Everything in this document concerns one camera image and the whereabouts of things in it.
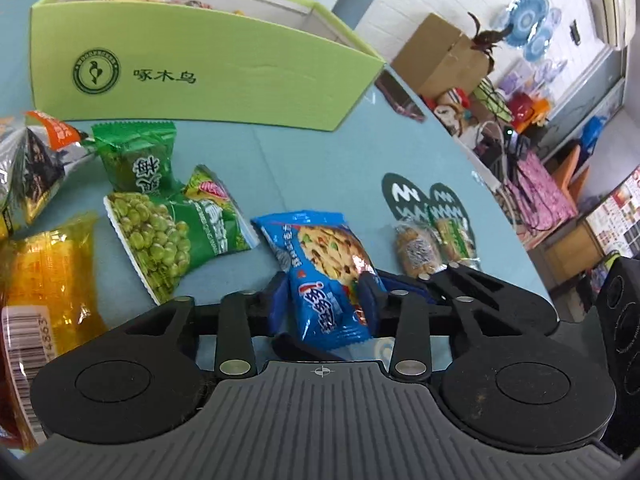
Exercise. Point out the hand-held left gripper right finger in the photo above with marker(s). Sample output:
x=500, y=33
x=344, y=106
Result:
x=370, y=300

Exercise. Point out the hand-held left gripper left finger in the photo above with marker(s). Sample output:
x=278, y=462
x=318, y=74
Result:
x=279, y=305

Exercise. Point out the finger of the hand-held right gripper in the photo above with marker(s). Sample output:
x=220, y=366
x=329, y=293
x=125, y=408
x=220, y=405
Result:
x=525, y=310

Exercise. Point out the blue cookie packet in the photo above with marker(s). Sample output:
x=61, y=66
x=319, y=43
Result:
x=325, y=260

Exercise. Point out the green pea snack bag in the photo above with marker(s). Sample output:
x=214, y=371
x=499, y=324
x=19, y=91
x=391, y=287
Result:
x=165, y=240

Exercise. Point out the green plum candy packet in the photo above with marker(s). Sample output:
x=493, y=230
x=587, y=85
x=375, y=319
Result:
x=135, y=160

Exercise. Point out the yellow translucent snack packet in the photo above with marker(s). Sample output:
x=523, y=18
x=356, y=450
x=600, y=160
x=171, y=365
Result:
x=50, y=270

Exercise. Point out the green cardboard box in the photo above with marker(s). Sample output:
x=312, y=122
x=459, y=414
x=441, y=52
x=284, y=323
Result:
x=225, y=75

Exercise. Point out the pink floral cloth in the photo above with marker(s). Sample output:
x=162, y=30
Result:
x=540, y=195

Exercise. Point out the colourful printed board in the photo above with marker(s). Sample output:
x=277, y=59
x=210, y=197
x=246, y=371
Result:
x=615, y=215

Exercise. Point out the orange chair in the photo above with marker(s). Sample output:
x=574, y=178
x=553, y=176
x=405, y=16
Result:
x=570, y=175

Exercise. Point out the blue plastic stool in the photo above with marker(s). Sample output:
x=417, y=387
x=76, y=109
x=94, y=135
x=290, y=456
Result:
x=594, y=132

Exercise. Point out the red vase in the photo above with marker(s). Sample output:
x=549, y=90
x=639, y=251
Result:
x=521, y=105

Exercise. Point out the plush doll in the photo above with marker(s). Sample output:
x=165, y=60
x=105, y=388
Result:
x=450, y=110

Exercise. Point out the smartphone with pink case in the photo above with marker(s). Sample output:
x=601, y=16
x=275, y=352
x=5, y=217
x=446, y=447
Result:
x=397, y=95

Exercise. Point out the green black patterned bag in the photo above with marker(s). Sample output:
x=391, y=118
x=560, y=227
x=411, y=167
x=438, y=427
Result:
x=492, y=100

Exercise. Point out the purple picture card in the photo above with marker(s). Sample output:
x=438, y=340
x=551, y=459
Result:
x=511, y=84

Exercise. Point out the brown cardboard box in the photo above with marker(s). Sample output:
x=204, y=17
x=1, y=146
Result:
x=440, y=60

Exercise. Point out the small blue paper fan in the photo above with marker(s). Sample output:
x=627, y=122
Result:
x=539, y=44

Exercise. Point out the dark dried plant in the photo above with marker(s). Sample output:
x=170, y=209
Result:
x=487, y=37

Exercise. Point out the large blue paper fan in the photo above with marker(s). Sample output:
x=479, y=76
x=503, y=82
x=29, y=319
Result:
x=525, y=15

